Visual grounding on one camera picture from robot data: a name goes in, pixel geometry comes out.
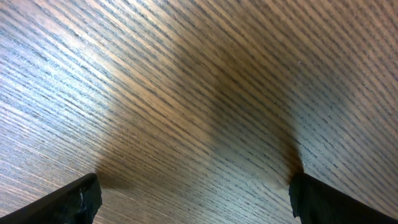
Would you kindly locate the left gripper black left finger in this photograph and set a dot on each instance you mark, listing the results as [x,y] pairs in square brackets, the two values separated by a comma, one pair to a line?
[77,202]

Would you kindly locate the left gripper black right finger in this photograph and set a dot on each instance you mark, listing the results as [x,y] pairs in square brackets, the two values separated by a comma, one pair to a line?
[315,202]

